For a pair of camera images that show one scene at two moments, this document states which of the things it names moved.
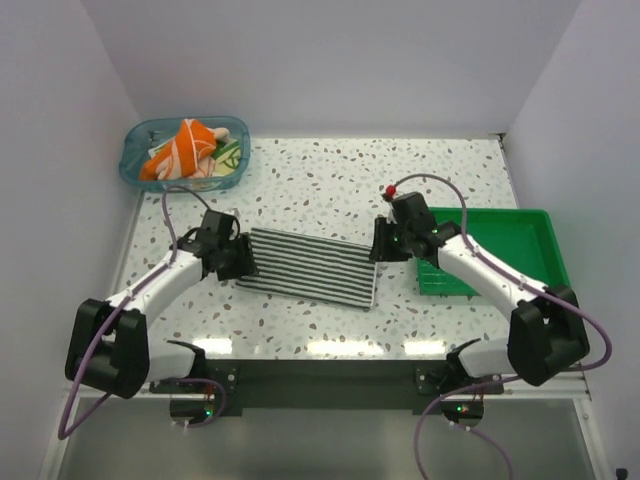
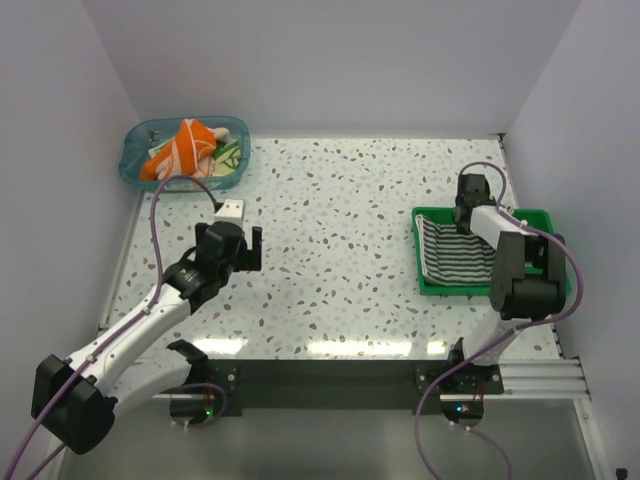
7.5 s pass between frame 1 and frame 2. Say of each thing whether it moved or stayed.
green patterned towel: stayed
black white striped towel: moved
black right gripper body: moved
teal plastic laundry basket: stayed
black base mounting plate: stayed
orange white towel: stayed
